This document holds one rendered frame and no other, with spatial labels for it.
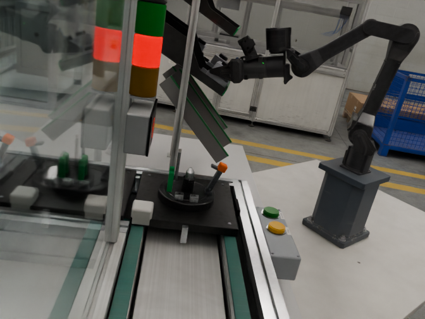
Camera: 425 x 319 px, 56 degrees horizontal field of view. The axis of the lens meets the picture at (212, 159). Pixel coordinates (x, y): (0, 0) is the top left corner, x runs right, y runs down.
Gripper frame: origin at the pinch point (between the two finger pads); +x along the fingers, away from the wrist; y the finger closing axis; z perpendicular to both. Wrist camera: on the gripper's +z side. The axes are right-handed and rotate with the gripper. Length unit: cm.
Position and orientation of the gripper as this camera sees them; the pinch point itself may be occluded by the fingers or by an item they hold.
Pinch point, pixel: (223, 69)
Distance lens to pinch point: 115.2
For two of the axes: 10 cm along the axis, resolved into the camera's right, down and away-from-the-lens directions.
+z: -0.7, -9.6, -2.8
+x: -9.7, 0.0, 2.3
